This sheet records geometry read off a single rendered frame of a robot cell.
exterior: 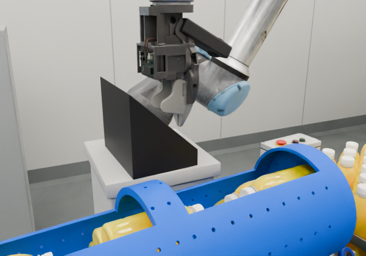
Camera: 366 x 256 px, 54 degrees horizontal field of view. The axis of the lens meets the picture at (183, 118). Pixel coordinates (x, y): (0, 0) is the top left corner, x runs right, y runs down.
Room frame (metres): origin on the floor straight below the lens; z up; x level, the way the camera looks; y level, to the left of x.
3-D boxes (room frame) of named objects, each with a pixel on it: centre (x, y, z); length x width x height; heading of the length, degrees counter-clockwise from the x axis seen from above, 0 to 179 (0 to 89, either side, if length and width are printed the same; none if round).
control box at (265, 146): (1.20, -0.39, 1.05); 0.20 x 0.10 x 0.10; 121
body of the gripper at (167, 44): (0.61, 0.02, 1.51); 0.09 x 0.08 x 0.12; 120
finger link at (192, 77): (0.61, -0.01, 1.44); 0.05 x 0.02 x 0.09; 30
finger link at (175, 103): (0.60, 0.01, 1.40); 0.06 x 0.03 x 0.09; 120
